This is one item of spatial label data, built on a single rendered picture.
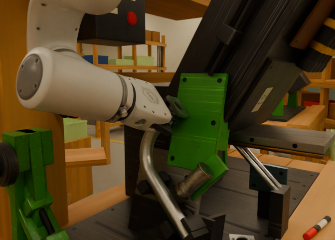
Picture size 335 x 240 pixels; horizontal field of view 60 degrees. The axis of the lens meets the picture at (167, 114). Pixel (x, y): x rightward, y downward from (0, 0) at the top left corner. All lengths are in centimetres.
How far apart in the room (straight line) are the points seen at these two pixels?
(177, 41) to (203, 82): 1055
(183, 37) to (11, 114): 1049
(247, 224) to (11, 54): 67
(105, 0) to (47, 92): 13
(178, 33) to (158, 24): 98
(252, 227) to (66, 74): 58
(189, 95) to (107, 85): 25
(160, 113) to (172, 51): 1074
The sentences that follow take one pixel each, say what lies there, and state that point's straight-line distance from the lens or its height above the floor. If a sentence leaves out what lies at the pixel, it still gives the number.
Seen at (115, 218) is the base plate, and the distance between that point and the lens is 81.
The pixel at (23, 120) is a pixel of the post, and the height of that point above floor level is 117.
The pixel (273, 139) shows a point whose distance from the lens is 68.
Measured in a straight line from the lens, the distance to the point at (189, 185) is 59.
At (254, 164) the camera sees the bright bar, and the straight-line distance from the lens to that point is 73.
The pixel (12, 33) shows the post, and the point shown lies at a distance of 71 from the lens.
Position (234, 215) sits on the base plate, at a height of 90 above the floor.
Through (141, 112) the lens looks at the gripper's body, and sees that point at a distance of 49.
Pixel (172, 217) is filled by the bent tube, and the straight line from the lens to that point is 61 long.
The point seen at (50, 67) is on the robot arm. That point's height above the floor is 128.
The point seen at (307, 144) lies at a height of 113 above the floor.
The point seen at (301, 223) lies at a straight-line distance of 85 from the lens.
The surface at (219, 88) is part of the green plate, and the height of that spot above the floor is 124.
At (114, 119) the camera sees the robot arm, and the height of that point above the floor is 120.
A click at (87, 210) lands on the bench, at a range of 91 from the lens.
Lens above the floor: 127
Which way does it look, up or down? 8 degrees down
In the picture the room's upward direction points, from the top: straight up
